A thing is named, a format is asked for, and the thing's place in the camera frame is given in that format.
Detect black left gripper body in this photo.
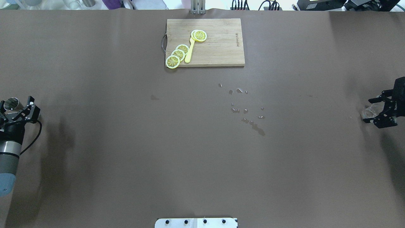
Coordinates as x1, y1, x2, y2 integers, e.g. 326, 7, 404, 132
1, 105, 41, 133

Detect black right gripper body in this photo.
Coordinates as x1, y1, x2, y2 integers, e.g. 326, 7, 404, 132
388, 77, 405, 125

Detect steel measuring jigger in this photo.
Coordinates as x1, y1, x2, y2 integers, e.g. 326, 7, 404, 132
4, 97, 20, 111

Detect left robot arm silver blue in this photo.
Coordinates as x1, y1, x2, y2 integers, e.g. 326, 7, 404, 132
0, 96, 42, 197

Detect purple cloth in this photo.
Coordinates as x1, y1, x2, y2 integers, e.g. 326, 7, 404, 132
102, 0, 125, 10

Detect white tray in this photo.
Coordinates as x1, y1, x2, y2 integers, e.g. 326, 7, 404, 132
129, 0, 168, 10

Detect lemon slice lower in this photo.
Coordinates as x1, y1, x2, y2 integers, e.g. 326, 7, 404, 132
165, 55, 181, 69

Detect lemon slice middle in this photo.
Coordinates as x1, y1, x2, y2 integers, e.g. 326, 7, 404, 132
171, 49, 186, 62

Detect lemon slice upper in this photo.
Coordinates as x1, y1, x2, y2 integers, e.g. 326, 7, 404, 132
176, 44, 189, 54

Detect wooden cutting board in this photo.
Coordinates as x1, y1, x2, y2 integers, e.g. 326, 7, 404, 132
166, 18, 245, 67

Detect white mounting plate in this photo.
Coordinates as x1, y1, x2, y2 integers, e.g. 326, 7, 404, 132
154, 218, 239, 228

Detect lemon slice on spoon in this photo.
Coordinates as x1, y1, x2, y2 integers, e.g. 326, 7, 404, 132
191, 30, 208, 42

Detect aluminium frame post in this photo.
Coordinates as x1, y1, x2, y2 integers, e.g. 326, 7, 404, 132
190, 0, 206, 15

